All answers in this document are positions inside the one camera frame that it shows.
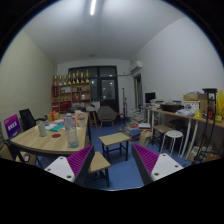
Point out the grey armchair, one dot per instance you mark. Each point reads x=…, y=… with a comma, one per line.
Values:
x=106, y=114

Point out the black metal frame stand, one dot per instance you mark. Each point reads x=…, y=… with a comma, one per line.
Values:
x=210, y=100

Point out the black computer monitor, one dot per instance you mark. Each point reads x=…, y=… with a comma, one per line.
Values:
x=150, y=97

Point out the yellow gift box red ribbon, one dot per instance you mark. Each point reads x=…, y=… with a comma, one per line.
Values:
x=52, y=116

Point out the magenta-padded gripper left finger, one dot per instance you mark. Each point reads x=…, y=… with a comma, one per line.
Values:
x=61, y=166

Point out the white round stool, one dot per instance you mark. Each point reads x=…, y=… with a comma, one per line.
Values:
x=172, y=134

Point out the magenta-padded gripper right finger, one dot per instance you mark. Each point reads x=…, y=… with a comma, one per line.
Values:
x=163, y=165

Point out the black tripod stand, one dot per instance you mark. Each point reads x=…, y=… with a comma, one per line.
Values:
x=124, y=103

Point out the white wall air conditioner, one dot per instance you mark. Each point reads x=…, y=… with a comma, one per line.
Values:
x=136, y=66

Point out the small low wooden table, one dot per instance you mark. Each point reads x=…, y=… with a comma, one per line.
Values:
x=114, y=138

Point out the pink potted plant white pot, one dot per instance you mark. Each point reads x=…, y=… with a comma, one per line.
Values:
x=81, y=120

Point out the flat round red coaster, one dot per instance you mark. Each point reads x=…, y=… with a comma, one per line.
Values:
x=56, y=135

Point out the long cluttered wooden desk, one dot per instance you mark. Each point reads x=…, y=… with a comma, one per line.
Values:
x=181, y=115

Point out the purple sign board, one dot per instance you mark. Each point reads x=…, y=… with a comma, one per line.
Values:
x=12, y=126

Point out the small wooden stool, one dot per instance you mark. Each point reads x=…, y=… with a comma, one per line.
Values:
x=98, y=161

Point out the brown paper bag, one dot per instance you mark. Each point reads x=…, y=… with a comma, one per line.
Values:
x=145, y=138

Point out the dark glass double door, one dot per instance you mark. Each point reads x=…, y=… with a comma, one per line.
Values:
x=108, y=88

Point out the ceiling tube light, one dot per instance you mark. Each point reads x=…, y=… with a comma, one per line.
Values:
x=93, y=7

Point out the black office chair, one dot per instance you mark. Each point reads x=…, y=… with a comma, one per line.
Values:
x=26, y=118

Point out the wooden shelf unit with trophies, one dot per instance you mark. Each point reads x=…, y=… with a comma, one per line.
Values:
x=71, y=95

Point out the clear plastic water bottle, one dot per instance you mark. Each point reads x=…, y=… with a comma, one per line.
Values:
x=71, y=133

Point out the stack of books on floor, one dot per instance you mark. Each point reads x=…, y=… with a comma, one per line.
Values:
x=135, y=121

